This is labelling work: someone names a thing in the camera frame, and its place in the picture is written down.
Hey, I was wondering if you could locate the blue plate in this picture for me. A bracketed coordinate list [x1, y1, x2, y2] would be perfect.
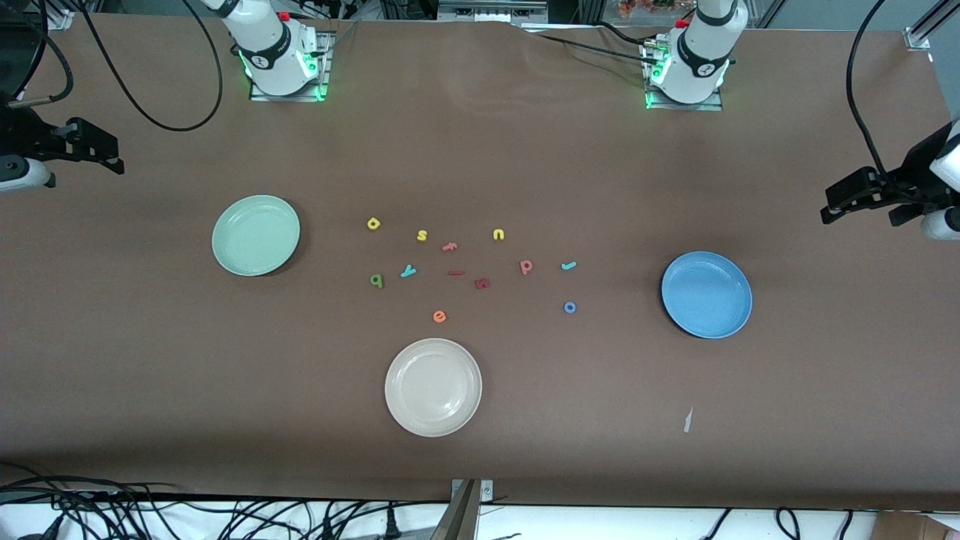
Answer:
[661, 251, 753, 340]

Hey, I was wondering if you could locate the green plate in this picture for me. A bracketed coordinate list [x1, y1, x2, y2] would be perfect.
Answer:
[211, 195, 302, 278]

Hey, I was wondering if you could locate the cardboard box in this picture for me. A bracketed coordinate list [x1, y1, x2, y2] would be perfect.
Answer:
[874, 511, 960, 540]

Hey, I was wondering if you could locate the metal box behind table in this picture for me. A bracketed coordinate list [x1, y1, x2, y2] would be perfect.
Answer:
[437, 0, 550, 23]

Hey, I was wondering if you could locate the beige plate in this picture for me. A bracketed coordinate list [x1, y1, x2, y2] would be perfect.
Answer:
[384, 338, 483, 438]

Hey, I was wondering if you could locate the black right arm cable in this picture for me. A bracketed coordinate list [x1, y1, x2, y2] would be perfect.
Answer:
[0, 0, 224, 132]

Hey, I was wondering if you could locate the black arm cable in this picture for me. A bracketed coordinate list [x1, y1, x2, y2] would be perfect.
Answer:
[0, 0, 224, 132]
[846, 0, 901, 177]

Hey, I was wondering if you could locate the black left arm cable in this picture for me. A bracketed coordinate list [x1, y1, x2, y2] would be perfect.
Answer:
[846, 0, 901, 177]

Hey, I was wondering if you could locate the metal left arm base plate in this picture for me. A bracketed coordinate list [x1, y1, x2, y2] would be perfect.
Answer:
[643, 37, 725, 112]

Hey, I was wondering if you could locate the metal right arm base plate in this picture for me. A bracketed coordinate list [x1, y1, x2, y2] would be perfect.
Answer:
[250, 30, 332, 103]

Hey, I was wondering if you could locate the black cable on table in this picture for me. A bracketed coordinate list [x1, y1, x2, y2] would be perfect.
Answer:
[517, 21, 661, 68]

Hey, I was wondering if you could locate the black tangled floor cable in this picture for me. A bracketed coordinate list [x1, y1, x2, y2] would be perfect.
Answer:
[0, 461, 173, 540]

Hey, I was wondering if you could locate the metal camera post bracket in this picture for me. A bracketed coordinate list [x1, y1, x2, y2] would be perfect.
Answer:
[430, 478, 494, 540]

